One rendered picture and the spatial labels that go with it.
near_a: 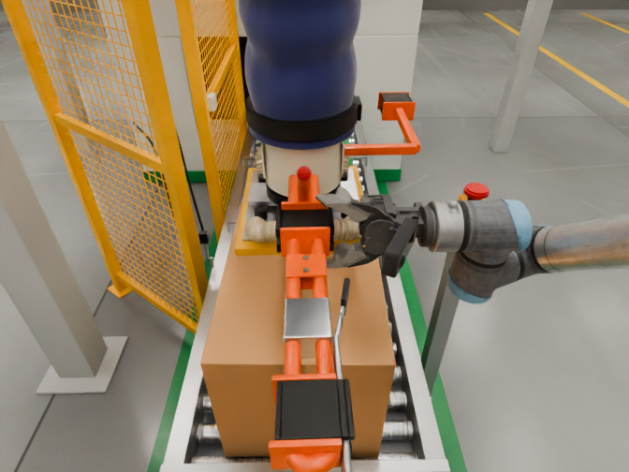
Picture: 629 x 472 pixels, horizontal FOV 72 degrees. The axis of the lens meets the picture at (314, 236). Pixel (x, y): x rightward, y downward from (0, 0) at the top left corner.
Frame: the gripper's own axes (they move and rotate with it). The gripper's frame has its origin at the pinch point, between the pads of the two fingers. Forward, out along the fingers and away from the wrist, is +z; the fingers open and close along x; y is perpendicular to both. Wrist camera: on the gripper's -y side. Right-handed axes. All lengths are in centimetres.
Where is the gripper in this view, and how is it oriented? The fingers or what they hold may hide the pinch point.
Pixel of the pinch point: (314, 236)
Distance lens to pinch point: 73.5
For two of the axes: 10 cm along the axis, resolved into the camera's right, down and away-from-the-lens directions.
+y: -0.3, -6.1, 7.9
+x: 0.0, -7.9, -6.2
